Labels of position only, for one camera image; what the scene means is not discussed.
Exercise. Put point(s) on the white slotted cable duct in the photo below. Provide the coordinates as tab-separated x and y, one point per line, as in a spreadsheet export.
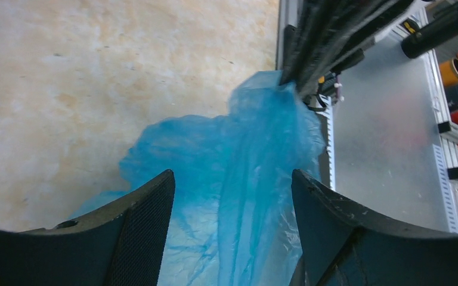
327	158

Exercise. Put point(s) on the orange cylinder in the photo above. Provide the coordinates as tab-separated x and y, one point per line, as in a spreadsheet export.
449	72

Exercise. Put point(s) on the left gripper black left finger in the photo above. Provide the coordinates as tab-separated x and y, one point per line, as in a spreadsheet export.
120	243

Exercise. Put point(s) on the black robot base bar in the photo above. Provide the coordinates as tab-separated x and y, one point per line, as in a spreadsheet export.
328	32

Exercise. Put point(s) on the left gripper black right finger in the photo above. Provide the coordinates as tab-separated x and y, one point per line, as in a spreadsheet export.
347	243

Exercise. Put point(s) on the black cylinder tube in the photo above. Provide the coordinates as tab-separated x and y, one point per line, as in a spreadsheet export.
440	30

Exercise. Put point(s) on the blue plastic trash bag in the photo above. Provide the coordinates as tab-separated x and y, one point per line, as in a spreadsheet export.
232	221

